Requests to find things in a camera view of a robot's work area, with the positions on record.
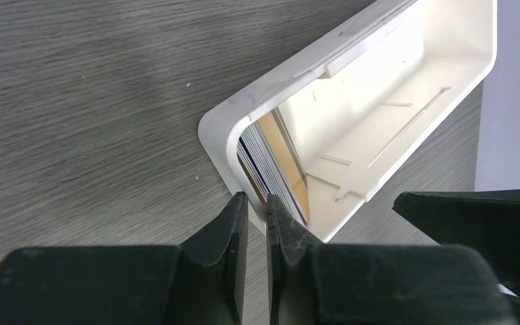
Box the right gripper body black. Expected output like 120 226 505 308
393 190 520 296

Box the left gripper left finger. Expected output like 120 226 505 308
0 192 248 324

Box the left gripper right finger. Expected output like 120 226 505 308
267 195 517 324

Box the stack of credit cards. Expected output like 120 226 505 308
237 108 309 226

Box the white plastic box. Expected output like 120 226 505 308
198 1 498 242

